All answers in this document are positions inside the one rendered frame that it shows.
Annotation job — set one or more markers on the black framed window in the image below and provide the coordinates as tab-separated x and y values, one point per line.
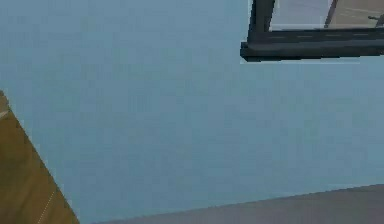
300	45

